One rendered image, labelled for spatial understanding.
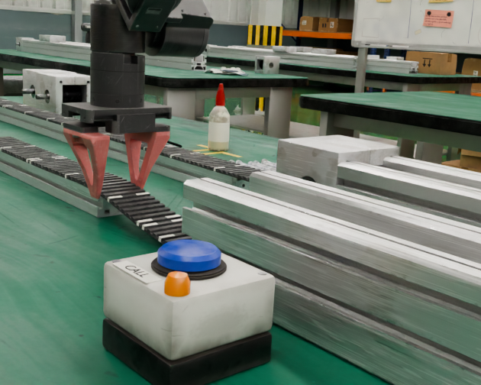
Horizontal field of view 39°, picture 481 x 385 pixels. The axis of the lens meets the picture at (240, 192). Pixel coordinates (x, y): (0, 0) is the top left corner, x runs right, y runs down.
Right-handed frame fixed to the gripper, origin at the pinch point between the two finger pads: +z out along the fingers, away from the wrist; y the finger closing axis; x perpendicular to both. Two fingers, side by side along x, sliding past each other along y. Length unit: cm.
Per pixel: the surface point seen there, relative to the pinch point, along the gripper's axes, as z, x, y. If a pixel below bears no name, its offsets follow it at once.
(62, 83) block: -5, 74, 29
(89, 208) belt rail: 2.7, 2.3, -2.1
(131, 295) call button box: -1.7, -31.2, -17.2
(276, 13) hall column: -41, 579, 562
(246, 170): -0.1, 0.3, 19.2
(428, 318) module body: -2.0, -44.0, -5.2
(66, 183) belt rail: 1.0, 8.1, -2.0
